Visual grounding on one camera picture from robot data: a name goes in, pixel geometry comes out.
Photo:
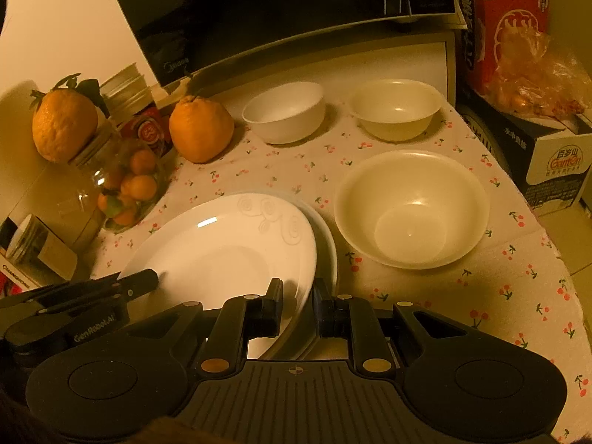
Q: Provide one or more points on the dark and white cardboard box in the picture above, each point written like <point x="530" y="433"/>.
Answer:
<point x="555" y="166"/>

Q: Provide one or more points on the black microwave oven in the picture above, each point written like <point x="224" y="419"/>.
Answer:
<point x="254" y="9"/>

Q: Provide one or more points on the clear jar of dark tea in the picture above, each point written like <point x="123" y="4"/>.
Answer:
<point x="27" y="240"/>

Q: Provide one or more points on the white bowl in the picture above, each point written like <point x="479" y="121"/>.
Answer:
<point x="286" y="120"/>

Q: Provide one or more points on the red printed carton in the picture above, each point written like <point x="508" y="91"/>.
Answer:
<point x="508" y="9"/>

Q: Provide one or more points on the white plate with swirl print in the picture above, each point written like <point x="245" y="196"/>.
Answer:
<point x="217" y="249"/>

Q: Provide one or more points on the cream bowl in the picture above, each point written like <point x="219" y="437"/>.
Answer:
<point x="411" y="222"/>
<point x="397" y="120"/>

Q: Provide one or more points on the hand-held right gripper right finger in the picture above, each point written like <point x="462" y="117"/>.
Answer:
<point x="323" y="307"/>

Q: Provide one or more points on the blue rim-patterned deep plate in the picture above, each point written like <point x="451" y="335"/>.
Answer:
<point x="326" y="245"/>

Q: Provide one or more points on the red label jar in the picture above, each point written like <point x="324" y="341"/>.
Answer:
<point x="152" y="132"/>

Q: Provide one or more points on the glass jar of kumquats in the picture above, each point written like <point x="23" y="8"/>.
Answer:
<point x="134" y="185"/>

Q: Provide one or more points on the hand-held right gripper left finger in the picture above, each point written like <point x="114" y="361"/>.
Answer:
<point x="276" y="305"/>

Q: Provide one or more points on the large orange with leaves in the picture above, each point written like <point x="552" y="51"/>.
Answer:
<point x="64" y="125"/>

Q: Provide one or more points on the plastic bag of oranges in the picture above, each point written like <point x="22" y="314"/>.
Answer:
<point x="532" y="83"/>

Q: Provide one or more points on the cherry print tablecloth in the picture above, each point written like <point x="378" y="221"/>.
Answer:
<point x="508" y="286"/>

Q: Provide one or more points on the large orange with stem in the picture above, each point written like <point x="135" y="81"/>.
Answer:
<point x="199" y="129"/>

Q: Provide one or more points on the white microwave stand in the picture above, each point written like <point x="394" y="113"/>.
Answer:
<point x="370" y="62"/>

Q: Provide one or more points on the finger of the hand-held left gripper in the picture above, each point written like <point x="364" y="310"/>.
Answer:
<point x="138" y="282"/>

